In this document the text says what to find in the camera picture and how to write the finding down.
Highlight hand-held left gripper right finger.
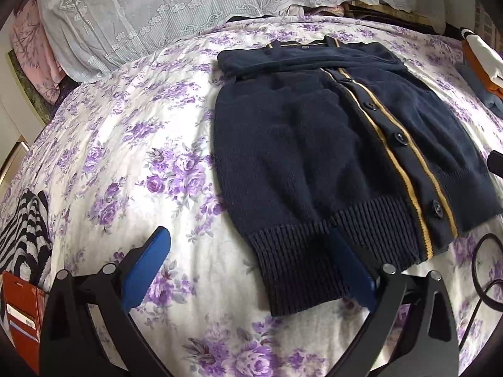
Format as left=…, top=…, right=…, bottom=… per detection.
left=328, top=232, right=460, bottom=377

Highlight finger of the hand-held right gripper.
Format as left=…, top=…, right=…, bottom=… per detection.
left=486, top=150, right=503, bottom=176

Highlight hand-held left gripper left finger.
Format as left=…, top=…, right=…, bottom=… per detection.
left=39, top=226, right=174, bottom=377

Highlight navy knit cardigan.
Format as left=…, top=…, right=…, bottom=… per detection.
left=212, top=38, right=503, bottom=317

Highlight dark folded clothes stack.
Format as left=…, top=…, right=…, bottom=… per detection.
left=226, top=2, right=452, bottom=35

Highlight pale pink folded clothes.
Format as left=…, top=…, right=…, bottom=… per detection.
left=281, top=3, right=346, bottom=17

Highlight blue folded garment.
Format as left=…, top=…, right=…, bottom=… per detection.
left=456, top=63, right=503, bottom=114

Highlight white folded garment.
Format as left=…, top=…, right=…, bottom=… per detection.
left=460, top=27, right=503, bottom=87

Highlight orange folded garment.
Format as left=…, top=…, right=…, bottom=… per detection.
left=461, top=39, right=503, bottom=97

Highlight purple floral bed sheet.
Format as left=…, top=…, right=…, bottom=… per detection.
left=0, top=16, right=503, bottom=377

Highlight black white striped garment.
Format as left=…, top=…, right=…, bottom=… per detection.
left=0, top=189, right=53, bottom=287

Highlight red wallet case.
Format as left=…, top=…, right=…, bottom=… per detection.
left=0, top=271, right=50, bottom=375

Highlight pink floral pillow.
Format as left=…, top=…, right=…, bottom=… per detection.
left=10, top=0, right=65, bottom=107

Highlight white lace cover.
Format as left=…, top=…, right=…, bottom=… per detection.
left=36, top=0, right=449, bottom=85

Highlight black cable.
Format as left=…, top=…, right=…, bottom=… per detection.
left=458, top=233, right=503, bottom=346

